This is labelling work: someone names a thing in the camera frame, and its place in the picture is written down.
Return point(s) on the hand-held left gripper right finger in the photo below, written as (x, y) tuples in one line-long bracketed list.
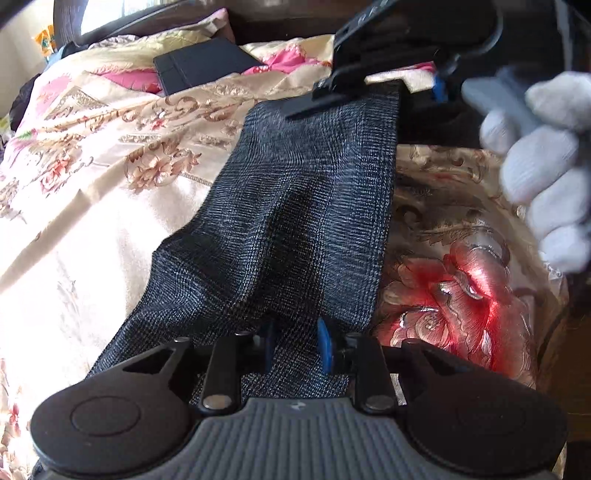
[(326, 346)]

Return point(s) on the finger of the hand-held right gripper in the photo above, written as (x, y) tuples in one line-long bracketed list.
[(341, 90), (439, 90)]

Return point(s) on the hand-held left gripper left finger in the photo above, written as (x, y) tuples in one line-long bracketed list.
[(268, 346)]

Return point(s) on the dark grey checked pants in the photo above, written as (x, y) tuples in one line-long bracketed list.
[(300, 230)]

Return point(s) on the person's right hand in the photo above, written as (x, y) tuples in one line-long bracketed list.
[(549, 175)]

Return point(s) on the pink floral quilt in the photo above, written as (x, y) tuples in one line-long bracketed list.
[(286, 55)]

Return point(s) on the black flat case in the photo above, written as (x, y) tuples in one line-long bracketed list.
[(203, 64)]

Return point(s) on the dark wooden headboard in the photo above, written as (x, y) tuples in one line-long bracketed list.
[(184, 18)]

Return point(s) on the floral satin bedspread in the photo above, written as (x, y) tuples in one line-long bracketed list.
[(106, 207)]

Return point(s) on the dark cloth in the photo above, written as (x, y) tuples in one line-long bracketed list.
[(25, 104)]

